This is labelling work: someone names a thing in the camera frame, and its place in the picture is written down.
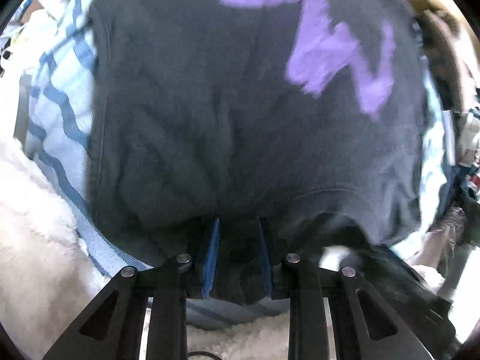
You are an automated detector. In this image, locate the black t-shirt purple print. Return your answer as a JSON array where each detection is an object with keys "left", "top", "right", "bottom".
[{"left": 88, "top": 0, "right": 426, "bottom": 304}]

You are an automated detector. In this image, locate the person's right hand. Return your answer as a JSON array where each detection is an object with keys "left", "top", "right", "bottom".
[{"left": 408, "top": 205, "right": 466, "bottom": 270}]

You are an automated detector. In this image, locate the white fluffy blanket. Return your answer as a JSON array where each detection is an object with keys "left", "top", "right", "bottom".
[{"left": 0, "top": 134, "right": 331, "bottom": 360}]

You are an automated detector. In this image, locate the patterned white garment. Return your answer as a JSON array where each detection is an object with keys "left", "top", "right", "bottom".
[{"left": 440, "top": 88, "right": 479, "bottom": 206}]

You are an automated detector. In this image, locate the blue striped bed sheet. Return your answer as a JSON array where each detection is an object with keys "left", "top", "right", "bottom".
[{"left": 14, "top": 0, "right": 459, "bottom": 331}]

